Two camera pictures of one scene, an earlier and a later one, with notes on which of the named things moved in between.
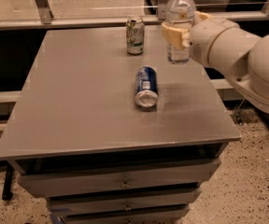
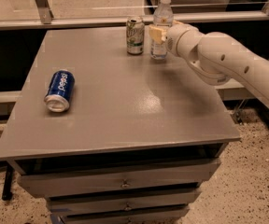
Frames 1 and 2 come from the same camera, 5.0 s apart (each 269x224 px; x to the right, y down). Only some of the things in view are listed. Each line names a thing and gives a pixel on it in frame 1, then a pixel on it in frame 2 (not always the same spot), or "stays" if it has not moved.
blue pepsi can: x=146 y=87 to x=60 y=91
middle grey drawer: x=65 y=207 stays
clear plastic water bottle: x=181 y=10 to x=162 y=15
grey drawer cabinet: x=79 y=141 stays
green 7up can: x=134 y=36 stays
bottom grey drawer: x=168 y=216 stays
